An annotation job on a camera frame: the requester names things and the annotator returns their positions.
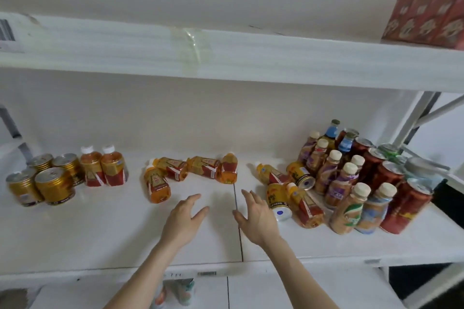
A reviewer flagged person's right hand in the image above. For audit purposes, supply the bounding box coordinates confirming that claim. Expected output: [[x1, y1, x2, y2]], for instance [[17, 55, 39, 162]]
[[232, 189, 283, 248]]

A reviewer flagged amber tea bottle red label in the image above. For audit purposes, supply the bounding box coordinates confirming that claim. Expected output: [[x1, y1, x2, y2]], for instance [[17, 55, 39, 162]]
[[100, 144, 129, 187], [286, 182, 325, 229], [186, 155, 222, 180], [216, 153, 239, 185], [152, 157, 189, 182], [254, 162, 291, 186], [143, 159, 172, 204], [80, 145, 107, 188]]

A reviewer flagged person's left hand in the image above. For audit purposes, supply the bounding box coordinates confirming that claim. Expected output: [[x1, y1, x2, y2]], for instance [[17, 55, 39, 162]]
[[160, 194, 210, 248]]

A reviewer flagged white shelf unit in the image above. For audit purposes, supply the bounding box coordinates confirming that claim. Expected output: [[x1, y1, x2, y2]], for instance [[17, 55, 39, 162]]
[[0, 12, 464, 309]]

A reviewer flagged group of cream-capped milk tea bottles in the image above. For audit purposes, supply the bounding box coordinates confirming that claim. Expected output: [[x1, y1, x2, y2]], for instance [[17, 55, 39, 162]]
[[297, 131, 398, 236]]

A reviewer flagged pale drink bottle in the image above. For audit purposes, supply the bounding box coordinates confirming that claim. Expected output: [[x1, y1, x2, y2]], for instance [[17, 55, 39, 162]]
[[175, 278, 196, 307]]

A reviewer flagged gold drink can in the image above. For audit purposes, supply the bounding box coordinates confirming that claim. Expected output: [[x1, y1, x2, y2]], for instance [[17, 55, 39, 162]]
[[286, 161, 316, 191], [52, 153, 86, 187], [34, 167, 76, 206], [28, 153, 54, 174], [266, 183, 293, 222], [5, 172, 45, 207]]

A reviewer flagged person's right forearm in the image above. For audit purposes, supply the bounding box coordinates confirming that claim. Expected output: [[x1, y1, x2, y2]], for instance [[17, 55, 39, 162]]
[[262, 236, 340, 309]]

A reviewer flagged blue label drink bottle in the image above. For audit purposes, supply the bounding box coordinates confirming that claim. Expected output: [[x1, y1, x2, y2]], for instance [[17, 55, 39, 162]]
[[337, 132, 358, 165], [320, 119, 341, 151]]

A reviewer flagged white metal diagonal brace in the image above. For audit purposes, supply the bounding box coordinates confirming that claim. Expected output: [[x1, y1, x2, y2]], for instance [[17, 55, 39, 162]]
[[413, 94, 464, 129]]

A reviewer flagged green drink can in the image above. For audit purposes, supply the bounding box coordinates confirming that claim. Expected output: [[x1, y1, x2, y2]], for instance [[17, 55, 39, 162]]
[[377, 143, 401, 161]]

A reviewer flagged pack of red drink cartons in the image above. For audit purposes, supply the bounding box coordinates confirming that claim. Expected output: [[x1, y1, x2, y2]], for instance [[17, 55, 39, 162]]
[[381, 0, 464, 51]]

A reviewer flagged grey metal post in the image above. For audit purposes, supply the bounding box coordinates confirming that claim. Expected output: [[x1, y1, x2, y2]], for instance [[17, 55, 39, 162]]
[[0, 105, 35, 165]]

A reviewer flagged person's left forearm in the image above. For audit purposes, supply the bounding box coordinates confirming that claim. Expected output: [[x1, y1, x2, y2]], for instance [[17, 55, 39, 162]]
[[102, 239, 186, 309]]

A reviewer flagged white metal shelf upright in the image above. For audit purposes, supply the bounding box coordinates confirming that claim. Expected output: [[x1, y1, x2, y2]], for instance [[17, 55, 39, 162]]
[[393, 91, 436, 149]]

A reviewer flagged grey drink can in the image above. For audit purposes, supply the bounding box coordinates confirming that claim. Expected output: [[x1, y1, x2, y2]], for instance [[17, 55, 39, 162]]
[[403, 156, 445, 190]]

